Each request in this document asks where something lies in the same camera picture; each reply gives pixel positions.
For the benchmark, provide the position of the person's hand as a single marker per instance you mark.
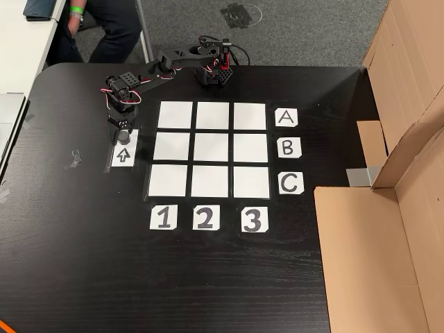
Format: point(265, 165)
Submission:
point(73, 29)

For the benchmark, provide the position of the paper label letter C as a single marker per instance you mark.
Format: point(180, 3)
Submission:
point(290, 184)

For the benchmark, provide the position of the black hexagonal token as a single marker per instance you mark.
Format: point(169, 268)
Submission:
point(123, 138)

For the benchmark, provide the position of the paper label letter B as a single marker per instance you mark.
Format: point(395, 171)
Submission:
point(289, 147)

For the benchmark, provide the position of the white side table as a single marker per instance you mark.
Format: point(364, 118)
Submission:
point(21, 52)

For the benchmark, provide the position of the flat grey tape piece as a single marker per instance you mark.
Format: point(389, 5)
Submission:
point(4, 196)
point(29, 121)

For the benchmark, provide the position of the person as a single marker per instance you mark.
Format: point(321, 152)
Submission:
point(114, 27)

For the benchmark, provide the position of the white arrow paper sheet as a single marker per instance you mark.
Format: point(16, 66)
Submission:
point(124, 160)

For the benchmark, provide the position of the grey metal table leg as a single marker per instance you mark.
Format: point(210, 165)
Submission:
point(145, 34)

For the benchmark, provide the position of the crumpled grey tape piece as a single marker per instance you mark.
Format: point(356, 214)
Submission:
point(73, 159)

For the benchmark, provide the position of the green wristband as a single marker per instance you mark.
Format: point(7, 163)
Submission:
point(76, 10)

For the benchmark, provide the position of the paper label number 3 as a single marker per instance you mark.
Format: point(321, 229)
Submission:
point(254, 219)

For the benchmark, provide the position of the white paper grid square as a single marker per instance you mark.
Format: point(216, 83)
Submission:
point(252, 182)
point(209, 181)
point(249, 116)
point(171, 146)
point(211, 147)
point(168, 180)
point(250, 147)

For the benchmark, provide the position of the silver wristwatch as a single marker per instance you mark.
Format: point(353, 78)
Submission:
point(74, 16)

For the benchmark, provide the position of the dark tablet case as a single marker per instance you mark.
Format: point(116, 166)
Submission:
point(39, 8)

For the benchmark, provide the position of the paper label letter A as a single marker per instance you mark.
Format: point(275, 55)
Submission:
point(286, 118)

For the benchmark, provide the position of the paper label number 1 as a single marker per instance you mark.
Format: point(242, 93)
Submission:
point(163, 217)

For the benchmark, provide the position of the brown cardboard panel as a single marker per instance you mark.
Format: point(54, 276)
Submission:
point(364, 260)
point(406, 62)

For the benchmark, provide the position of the paper label number 2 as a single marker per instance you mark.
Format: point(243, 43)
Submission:
point(206, 217)

